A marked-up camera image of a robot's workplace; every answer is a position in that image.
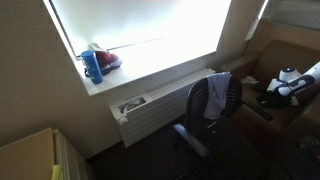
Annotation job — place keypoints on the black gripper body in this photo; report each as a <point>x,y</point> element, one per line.
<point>275,99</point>

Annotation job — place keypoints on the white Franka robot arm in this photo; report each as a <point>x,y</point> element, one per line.
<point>300,83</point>

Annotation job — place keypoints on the black mesh office chair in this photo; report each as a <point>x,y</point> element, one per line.
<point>196,100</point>

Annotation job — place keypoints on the crumpled white sock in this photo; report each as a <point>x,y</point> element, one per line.
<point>294,101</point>

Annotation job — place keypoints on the long white sock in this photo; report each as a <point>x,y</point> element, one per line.
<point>249,80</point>

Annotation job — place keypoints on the brown leather armchair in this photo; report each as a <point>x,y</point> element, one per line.
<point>280,53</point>

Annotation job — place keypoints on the light blue garment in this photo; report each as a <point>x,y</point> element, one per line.
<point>216,96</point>

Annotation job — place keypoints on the thin grey window rod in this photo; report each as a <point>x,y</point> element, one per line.
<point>140,42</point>

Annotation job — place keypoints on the red sneaker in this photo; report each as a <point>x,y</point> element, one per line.
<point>106,60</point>

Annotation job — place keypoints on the blue water bottle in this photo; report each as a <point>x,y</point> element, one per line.
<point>92,68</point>

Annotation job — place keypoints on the small yellow object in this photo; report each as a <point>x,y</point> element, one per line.
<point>56,172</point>

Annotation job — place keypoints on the light wooden cabinet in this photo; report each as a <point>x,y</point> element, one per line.
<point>26,156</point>

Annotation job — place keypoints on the white wall-mounted box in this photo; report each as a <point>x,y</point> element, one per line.
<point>251,30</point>

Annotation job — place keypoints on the white wall heater unit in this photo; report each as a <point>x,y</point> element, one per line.
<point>156,106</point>

